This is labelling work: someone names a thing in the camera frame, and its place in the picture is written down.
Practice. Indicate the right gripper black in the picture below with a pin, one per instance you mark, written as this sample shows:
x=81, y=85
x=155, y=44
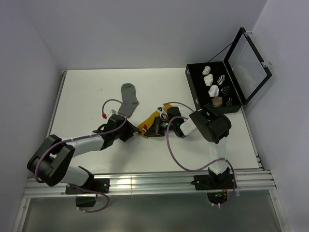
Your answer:
x=156, y=131

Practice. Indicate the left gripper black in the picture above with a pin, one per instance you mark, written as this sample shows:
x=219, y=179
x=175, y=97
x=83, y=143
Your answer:
x=130, y=129

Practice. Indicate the yellow sock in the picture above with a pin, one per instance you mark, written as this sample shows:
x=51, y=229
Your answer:
x=155, y=120

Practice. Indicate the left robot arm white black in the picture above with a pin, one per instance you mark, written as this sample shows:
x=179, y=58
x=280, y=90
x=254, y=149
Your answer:
x=51, y=162

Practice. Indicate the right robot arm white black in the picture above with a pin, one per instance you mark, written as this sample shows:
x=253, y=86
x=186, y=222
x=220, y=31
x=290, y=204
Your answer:
x=209, y=121

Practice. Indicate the grey sock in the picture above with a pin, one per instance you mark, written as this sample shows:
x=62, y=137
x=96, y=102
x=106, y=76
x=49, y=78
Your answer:
x=129, y=100

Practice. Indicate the black storage box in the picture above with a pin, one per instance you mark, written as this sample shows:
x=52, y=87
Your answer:
x=199, y=90

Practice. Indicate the brown rolled sock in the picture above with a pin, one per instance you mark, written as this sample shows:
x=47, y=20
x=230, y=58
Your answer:
x=217, y=101

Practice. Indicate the white rolled sock lower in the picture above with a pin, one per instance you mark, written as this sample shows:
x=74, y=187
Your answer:
x=214, y=91

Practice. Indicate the white rolled sock upper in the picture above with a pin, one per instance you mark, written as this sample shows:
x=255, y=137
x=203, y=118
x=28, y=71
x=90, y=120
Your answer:
x=208, y=79

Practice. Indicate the dark colourful striped rolled sock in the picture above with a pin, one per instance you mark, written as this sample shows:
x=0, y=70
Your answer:
x=228, y=101

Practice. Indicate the black white striped rolled sock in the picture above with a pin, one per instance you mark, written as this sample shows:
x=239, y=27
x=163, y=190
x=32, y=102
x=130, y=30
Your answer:
x=220, y=80

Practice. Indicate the black electronics box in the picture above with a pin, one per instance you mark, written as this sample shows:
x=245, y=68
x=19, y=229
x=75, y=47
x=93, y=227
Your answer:
x=85, y=202

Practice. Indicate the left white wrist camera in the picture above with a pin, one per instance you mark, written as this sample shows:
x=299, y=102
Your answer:
x=106, y=116

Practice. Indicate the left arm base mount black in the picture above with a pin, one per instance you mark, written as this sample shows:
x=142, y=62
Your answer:
x=96, y=184

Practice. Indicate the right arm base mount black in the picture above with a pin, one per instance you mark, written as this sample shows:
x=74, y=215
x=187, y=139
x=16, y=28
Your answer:
x=213, y=182

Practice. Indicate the glass box lid black frame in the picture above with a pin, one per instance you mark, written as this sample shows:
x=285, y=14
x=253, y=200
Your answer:
x=246, y=67

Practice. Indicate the aluminium frame rail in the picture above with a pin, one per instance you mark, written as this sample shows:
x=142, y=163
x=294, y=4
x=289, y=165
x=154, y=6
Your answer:
x=165, y=202

